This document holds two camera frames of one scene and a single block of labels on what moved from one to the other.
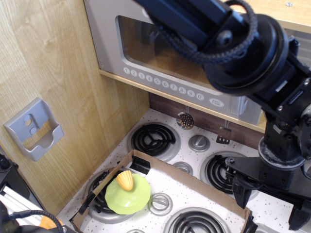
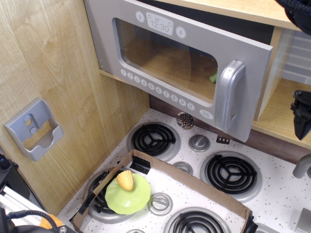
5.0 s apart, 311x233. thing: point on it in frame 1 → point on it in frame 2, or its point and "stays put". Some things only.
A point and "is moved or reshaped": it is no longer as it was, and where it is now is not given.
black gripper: (275, 174) → (301, 108)
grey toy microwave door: (130, 43) is moved or reshaped
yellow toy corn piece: (125, 179) stays put
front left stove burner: (98, 209) stays put
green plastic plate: (119, 200) stays put
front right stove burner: (197, 220) stays put
